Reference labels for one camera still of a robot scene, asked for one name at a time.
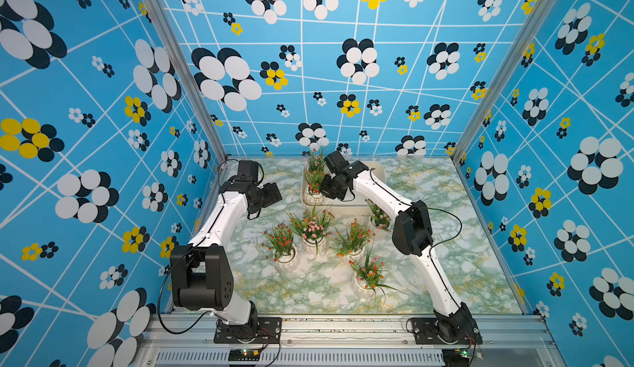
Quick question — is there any potted plant red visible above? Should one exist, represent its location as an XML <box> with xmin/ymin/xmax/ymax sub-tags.
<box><xmin>264</xmin><ymin>223</ymin><xmax>299</xmax><ymax>274</ymax></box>
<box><xmin>303</xmin><ymin>168</ymin><xmax>325</xmax><ymax>206</ymax></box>

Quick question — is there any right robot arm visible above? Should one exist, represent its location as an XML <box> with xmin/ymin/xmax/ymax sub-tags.
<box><xmin>321</xmin><ymin>152</ymin><xmax>483</xmax><ymax>345</ymax></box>

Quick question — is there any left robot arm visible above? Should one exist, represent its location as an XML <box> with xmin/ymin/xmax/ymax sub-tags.
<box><xmin>169</xmin><ymin>160</ymin><xmax>282</xmax><ymax>342</ymax></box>

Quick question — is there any white plastic storage box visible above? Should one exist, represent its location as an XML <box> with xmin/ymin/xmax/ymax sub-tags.
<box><xmin>300</xmin><ymin>164</ymin><xmax>371</xmax><ymax>216</ymax></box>

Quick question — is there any potted plant pink centre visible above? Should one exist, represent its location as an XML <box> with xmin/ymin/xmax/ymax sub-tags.
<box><xmin>288</xmin><ymin>207</ymin><xmax>335</xmax><ymax>257</ymax></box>

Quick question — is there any potted plant orange centre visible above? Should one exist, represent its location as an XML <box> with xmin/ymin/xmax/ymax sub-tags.
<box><xmin>334</xmin><ymin>218</ymin><xmax>374</xmax><ymax>258</ymax></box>

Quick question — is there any potted plant front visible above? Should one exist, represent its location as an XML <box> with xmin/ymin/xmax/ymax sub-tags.
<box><xmin>348</xmin><ymin>249</ymin><xmax>399</xmax><ymax>299</ymax></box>

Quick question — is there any left controller board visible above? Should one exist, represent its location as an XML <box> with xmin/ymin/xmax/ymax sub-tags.
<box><xmin>228</xmin><ymin>349</ymin><xmax>261</xmax><ymax>364</ymax></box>

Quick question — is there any controller board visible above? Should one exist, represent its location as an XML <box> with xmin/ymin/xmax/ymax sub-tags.
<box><xmin>442</xmin><ymin>350</ymin><xmax>471</xmax><ymax>367</ymax></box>
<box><xmin>228</xmin><ymin>349</ymin><xmax>261</xmax><ymax>364</ymax></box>

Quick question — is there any right controller board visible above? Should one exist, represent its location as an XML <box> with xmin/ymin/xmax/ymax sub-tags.
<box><xmin>442</xmin><ymin>350</ymin><xmax>471</xmax><ymax>367</ymax></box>

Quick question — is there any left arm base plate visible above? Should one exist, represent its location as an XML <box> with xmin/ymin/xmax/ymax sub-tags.
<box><xmin>213</xmin><ymin>317</ymin><xmax>282</xmax><ymax>345</ymax></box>

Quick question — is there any aluminium front rail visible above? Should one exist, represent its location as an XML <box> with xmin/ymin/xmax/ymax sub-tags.
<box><xmin>133</xmin><ymin>314</ymin><xmax>565</xmax><ymax>366</ymax></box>

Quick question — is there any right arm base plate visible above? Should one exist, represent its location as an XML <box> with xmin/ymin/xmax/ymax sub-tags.
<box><xmin>405</xmin><ymin>317</ymin><xmax>483</xmax><ymax>346</ymax></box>

